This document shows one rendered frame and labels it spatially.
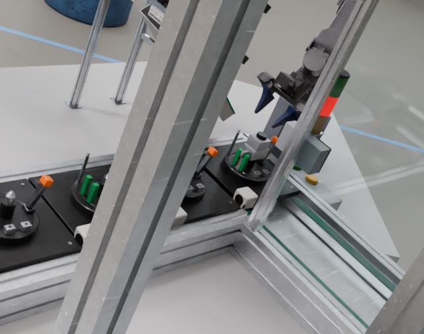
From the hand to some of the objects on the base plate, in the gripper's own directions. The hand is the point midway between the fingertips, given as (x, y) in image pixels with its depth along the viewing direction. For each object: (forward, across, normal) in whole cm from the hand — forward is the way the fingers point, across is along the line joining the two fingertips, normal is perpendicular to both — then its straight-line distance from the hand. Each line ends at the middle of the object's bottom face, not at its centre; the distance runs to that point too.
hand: (272, 111), depth 187 cm
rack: (+32, +36, -10) cm, 49 cm away
